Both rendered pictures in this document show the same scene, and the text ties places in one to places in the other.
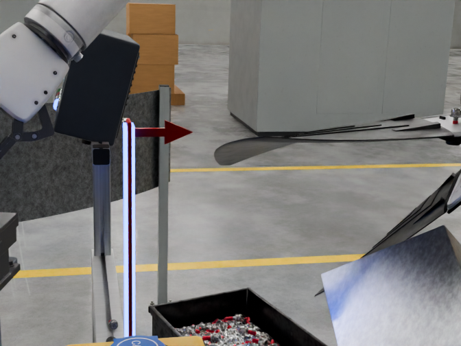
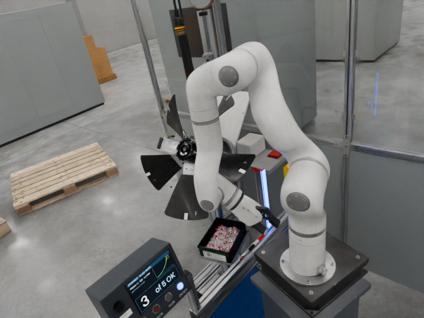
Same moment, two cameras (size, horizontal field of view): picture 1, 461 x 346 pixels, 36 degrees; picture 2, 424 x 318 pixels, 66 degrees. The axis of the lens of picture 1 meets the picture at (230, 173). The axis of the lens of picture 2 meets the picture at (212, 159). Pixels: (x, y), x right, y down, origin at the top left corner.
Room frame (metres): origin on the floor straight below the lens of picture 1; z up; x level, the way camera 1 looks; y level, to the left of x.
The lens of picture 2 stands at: (1.46, 1.04, 1.95)
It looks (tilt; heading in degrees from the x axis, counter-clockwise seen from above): 28 degrees down; 240
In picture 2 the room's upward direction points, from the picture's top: 11 degrees counter-clockwise
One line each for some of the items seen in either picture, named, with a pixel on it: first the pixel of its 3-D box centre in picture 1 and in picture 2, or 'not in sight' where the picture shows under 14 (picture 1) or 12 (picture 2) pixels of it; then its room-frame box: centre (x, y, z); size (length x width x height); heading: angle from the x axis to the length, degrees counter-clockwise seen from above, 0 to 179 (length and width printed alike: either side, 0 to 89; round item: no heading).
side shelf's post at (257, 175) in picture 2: not in sight; (262, 208); (0.23, -0.47, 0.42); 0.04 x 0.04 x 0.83; 12
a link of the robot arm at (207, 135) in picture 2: not in sight; (208, 163); (1.00, 0.22, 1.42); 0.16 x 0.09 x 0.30; 37
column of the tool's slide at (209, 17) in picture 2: not in sight; (225, 141); (0.26, -0.77, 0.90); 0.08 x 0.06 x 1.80; 137
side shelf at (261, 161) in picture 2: not in sight; (256, 158); (0.23, -0.47, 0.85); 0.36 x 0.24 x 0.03; 102
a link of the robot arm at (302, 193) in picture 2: not in sight; (304, 201); (0.85, 0.49, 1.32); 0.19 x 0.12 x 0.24; 29
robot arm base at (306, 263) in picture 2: not in sight; (306, 245); (0.82, 0.47, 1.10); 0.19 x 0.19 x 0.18
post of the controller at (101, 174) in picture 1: (101, 200); (190, 291); (1.18, 0.23, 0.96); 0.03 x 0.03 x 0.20; 12
